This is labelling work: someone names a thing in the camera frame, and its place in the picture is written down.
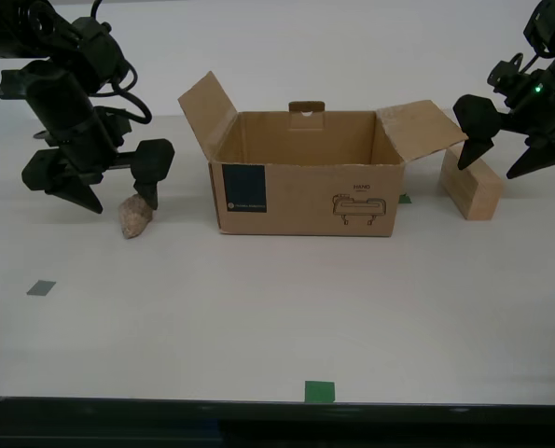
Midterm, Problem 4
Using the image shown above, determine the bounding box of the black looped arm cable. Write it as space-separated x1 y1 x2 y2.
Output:
90 58 153 126

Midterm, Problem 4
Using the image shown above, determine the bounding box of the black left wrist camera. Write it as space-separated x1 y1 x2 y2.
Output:
94 105 134 141

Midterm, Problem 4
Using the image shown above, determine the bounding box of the open brown cardboard box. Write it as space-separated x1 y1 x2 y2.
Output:
177 70 470 238

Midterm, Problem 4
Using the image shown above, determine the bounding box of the speckled pinkish granite rock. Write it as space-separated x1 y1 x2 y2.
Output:
118 194 155 240

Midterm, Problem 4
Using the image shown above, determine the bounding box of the light wooden block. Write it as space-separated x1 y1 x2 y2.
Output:
437 143 506 221

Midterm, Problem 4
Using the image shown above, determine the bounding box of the grey tape square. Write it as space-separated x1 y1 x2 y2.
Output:
25 279 58 298

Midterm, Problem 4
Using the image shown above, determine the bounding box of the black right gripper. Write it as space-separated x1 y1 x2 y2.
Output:
451 41 555 180

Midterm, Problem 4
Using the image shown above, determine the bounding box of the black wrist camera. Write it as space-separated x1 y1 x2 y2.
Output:
487 52 526 96
94 105 134 141

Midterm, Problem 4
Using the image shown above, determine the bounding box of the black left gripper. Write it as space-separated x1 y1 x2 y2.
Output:
21 68 176 216

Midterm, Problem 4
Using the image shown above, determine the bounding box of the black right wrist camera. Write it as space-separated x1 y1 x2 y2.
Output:
487 52 526 96

